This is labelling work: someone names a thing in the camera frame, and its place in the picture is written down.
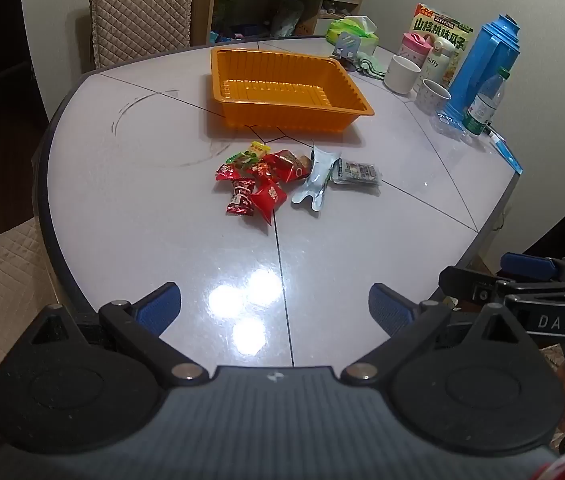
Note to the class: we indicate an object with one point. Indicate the green tissue pack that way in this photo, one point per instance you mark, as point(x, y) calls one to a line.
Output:
point(357, 27)

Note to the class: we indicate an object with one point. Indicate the white bottle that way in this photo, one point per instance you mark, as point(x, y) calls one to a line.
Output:
point(441, 60)

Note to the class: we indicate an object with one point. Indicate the clear pack dark snack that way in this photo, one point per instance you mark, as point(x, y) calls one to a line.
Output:
point(358, 172)

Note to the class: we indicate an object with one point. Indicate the green cloth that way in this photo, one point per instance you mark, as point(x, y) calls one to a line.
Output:
point(372, 66)

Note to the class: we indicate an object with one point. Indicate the white cup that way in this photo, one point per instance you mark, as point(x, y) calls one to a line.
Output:
point(402, 75)

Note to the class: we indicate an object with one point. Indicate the blue flat package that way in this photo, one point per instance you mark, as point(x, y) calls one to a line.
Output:
point(505, 152)

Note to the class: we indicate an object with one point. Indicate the red candy white print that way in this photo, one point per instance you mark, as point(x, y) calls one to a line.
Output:
point(240, 199)

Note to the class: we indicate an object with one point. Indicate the pink lidded bottle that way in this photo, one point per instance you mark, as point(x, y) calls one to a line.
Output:
point(412, 47)

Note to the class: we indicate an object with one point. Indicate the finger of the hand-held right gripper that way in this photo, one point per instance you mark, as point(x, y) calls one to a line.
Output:
point(525, 263)
point(467, 282)

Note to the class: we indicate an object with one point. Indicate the plain red snack packet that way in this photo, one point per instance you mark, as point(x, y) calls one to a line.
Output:
point(270, 197)

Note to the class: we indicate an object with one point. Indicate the torn silver pouch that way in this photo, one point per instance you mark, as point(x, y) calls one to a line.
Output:
point(315, 182)

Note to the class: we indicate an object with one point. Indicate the yellow candy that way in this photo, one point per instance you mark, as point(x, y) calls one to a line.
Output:
point(258, 150)

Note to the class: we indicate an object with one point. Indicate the green snack bag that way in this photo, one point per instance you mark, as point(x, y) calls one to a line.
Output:
point(442, 22)

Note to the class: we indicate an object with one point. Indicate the green candy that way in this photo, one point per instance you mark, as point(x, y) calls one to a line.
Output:
point(241, 161)

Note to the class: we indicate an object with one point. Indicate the wooden shelf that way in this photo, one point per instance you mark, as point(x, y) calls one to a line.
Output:
point(262, 10)

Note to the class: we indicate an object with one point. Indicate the patterned paper cup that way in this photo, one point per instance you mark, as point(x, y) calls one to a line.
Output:
point(432, 97)

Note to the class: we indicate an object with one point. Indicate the grey phone stand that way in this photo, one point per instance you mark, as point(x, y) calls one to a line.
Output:
point(346, 47)

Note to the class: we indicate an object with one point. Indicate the orange plastic tray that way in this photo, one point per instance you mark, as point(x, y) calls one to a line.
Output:
point(272, 92)

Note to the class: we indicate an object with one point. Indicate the blue thermos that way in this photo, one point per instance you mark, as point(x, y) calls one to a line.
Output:
point(487, 60)

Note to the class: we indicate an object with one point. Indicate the red patterned candy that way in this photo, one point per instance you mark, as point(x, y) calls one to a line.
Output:
point(262, 170)

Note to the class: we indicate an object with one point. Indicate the red foil twisted candy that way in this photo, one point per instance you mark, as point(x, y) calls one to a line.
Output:
point(227, 172)

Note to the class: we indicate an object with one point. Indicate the large red foil packet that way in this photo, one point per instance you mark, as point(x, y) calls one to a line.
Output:
point(285, 165)

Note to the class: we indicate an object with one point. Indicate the clear water bottle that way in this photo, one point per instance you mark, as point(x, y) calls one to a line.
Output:
point(485, 105)

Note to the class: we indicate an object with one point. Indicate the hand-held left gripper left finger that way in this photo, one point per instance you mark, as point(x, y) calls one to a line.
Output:
point(160, 309)

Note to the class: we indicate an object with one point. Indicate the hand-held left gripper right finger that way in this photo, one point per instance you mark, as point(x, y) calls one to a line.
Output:
point(390, 310)

